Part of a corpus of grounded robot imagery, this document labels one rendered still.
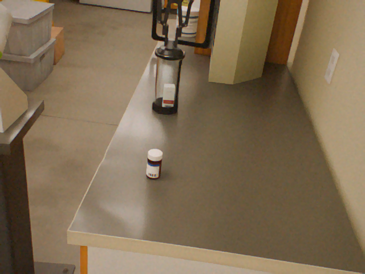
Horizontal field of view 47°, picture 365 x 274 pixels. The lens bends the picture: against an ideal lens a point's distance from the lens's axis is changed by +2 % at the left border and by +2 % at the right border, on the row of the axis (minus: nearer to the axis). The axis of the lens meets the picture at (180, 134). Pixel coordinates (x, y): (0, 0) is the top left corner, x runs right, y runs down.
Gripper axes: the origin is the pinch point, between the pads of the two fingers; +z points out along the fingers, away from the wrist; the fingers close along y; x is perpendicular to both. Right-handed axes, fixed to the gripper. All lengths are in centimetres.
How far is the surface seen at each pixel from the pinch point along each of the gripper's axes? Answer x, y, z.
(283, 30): -70, -51, 11
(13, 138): 34, 43, 28
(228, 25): -33.3, -21.1, 2.5
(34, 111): 16, 44, 28
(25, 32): -188, 134, 69
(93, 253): 71, 8, 34
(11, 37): -189, 146, 75
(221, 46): -33.3, -19.4, 11.4
